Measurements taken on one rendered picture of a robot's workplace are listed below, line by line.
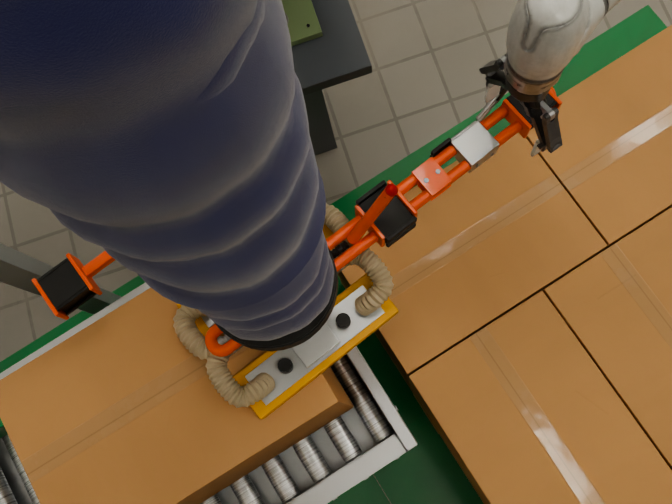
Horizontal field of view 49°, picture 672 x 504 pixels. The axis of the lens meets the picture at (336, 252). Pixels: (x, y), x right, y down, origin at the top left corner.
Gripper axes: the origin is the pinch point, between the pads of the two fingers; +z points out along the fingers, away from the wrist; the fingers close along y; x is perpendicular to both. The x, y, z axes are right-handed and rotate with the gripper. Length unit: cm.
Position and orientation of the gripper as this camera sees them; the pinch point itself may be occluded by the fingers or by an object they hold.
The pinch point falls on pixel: (515, 121)
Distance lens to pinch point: 144.3
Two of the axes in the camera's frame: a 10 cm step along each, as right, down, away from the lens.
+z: 1.0, 2.3, 9.7
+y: 5.7, 7.8, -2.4
